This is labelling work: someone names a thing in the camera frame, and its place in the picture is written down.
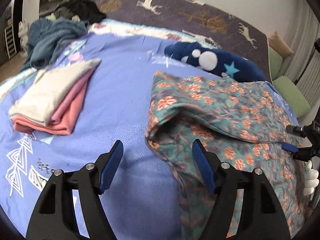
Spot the blue printed bed sheet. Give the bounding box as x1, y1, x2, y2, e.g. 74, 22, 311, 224
1, 30, 233, 239

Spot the white slatted rack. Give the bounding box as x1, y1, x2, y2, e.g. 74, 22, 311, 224
3, 25, 17, 60

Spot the teal blue towel heap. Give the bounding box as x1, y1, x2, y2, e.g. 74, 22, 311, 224
21, 18, 89, 71

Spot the navy star fleece garment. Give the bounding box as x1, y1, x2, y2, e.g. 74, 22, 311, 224
164, 42, 266, 82

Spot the green pillow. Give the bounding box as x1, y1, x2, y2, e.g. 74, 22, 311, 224
273, 76, 311, 118
268, 47, 283, 81

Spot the folded pink cloth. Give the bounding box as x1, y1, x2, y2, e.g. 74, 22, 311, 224
12, 69, 94, 135

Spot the black clothes pile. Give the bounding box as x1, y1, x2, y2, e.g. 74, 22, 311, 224
54, 0, 107, 24

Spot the tan pillow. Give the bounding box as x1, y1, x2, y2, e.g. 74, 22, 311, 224
268, 31, 293, 58

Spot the right white gloved hand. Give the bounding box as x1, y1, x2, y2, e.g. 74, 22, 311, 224
303, 160, 319, 196

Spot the green pillow front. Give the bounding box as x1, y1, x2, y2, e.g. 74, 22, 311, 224
273, 76, 311, 118

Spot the floral green orange garment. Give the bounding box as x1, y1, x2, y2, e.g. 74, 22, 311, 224
145, 71, 306, 239

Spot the folded white cloth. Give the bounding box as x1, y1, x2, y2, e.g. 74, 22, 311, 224
9, 59, 101, 126

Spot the green pillow back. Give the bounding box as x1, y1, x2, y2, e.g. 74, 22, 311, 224
268, 47, 283, 81

